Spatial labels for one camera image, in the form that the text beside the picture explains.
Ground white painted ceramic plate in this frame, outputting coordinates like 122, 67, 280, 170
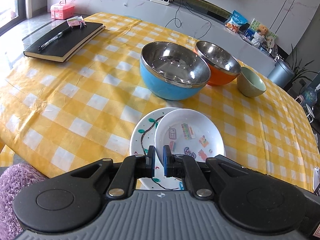
129, 107, 183, 191

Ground white sticker plastic plate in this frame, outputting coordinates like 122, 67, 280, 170
155, 108, 225, 164

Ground blue steel bowl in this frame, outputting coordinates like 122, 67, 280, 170
139, 41, 211, 101

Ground orange steel bowl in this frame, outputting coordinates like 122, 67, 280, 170
194, 41, 241, 86

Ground green ceramic bowl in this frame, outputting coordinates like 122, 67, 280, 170
236, 67, 266, 98

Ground yellow checkered tablecloth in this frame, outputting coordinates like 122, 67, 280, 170
1, 13, 319, 190

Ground purple fuzzy cushion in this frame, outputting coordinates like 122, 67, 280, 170
0, 162, 49, 240

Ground black notebook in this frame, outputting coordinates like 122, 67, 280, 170
23, 22, 105, 63

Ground grey metal trash bin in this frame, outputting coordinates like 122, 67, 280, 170
267, 60, 294, 88

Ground pink small heater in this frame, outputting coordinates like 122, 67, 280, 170
295, 95, 304, 105

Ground black pen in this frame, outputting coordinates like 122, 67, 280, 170
38, 27, 73, 51

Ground blue water jug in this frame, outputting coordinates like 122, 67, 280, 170
302, 87, 318, 107

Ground potted plant right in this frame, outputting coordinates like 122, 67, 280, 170
284, 46, 319, 92

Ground blue snack bag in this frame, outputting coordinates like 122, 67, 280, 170
225, 10, 247, 33

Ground pink storage box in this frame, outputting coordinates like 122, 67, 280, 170
50, 0, 74, 20

